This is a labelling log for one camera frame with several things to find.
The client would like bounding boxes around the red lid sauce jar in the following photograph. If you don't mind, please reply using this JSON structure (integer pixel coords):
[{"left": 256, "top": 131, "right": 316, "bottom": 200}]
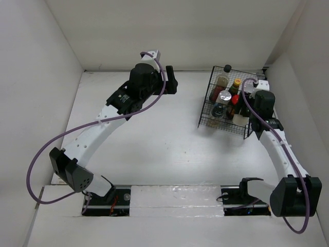
[{"left": 226, "top": 95, "right": 239, "bottom": 120}]

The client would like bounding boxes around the black cap shaker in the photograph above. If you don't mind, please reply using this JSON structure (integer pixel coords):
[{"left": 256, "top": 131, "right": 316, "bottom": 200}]
[
  {"left": 210, "top": 104, "right": 226, "bottom": 119},
  {"left": 232, "top": 114, "right": 249, "bottom": 127}
]

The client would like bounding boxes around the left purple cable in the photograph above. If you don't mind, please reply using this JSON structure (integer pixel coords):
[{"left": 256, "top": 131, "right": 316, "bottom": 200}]
[{"left": 26, "top": 51, "right": 167, "bottom": 214}]

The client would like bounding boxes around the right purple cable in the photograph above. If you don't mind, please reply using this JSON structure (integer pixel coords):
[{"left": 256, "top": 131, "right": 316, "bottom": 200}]
[{"left": 241, "top": 78, "right": 310, "bottom": 234}]

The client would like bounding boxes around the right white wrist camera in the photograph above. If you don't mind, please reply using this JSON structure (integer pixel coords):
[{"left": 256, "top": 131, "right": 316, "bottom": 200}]
[{"left": 249, "top": 80, "right": 270, "bottom": 98}]

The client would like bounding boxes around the purple cable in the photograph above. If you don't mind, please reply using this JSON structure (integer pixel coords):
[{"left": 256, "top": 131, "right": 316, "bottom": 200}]
[
  {"left": 241, "top": 78, "right": 310, "bottom": 234},
  {"left": 26, "top": 51, "right": 167, "bottom": 214}
]

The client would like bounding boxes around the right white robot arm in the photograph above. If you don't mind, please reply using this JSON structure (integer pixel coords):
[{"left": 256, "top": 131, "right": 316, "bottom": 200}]
[{"left": 237, "top": 90, "right": 322, "bottom": 217}]

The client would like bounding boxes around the tall dark sauce bottle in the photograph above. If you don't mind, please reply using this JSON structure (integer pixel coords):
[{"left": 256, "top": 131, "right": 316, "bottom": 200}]
[{"left": 209, "top": 64, "right": 232, "bottom": 102}]

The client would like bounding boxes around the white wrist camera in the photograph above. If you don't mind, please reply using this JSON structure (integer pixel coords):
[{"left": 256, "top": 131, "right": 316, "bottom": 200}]
[
  {"left": 140, "top": 49, "right": 161, "bottom": 72},
  {"left": 249, "top": 80, "right": 270, "bottom": 98}
]

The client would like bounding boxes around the yellow cap chili sauce bottle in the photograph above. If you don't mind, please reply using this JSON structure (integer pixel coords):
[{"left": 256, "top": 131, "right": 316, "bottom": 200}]
[{"left": 228, "top": 78, "right": 242, "bottom": 96}]

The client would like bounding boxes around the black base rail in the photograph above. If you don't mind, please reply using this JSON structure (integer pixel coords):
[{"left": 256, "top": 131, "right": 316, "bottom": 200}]
[{"left": 82, "top": 185, "right": 271, "bottom": 218}]

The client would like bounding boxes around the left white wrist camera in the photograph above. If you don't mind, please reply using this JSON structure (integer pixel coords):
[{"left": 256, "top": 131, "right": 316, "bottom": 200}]
[{"left": 140, "top": 49, "right": 161, "bottom": 72}]

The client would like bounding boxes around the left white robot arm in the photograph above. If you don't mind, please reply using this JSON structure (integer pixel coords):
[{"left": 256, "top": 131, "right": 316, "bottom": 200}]
[{"left": 49, "top": 63, "right": 178, "bottom": 204}]

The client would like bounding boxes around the black wire rack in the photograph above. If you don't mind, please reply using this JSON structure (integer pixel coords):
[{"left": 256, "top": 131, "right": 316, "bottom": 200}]
[{"left": 198, "top": 66, "right": 265, "bottom": 139}]

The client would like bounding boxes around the silver cap blue label shaker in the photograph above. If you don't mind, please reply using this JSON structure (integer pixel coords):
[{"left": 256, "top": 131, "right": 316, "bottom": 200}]
[
  {"left": 216, "top": 90, "right": 232, "bottom": 105},
  {"left": 243, "top": 83, "right": 256, "bottom": 94}
]

